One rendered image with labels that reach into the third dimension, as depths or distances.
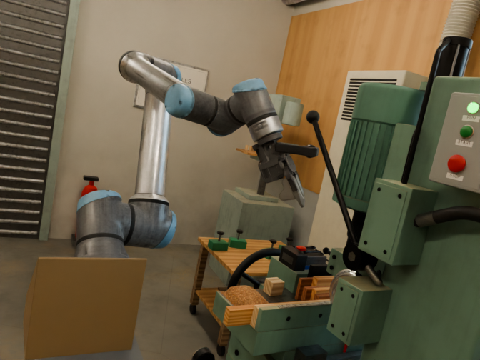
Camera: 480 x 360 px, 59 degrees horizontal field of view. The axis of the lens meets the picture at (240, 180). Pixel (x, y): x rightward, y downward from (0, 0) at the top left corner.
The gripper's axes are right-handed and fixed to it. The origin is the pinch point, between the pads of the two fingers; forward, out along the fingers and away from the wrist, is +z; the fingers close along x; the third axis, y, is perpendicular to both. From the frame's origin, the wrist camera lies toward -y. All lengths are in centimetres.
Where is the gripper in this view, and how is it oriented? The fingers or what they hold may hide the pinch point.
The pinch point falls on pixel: (303, 201)
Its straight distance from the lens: 117.3
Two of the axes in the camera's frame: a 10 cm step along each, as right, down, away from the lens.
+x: -3.4, 0.8, -9.4
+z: 3.7, 9.3, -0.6
